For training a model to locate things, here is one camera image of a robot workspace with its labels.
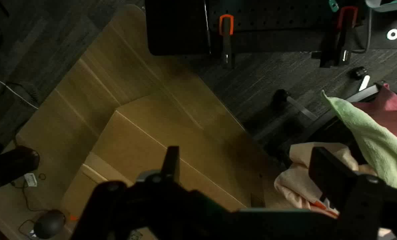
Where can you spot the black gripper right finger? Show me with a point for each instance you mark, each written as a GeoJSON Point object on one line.
{"type": "Point", "coordinates": [337, 182]}

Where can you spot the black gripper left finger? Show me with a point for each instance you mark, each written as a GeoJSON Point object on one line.
{"type": "Point", "coordinates": [170, 161]}

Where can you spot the light green towel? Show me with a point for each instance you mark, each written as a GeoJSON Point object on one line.
{"type": "Point", "coordinates": [377, 144]}

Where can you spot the pink towel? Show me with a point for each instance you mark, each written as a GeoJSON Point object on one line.
{"type": "Point", "coordinates": [382, 108]}

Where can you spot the large cardboard box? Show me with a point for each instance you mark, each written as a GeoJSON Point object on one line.
{"type": "Point", "coordinates": [118, 108]}

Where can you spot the black red clamp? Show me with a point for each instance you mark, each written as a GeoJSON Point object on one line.
{"type": "Point", "coordinates": [337, 45]}

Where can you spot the black orange clamp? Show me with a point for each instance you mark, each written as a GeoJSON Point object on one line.
{"type": "Point", "coordinates": [226, 29]}

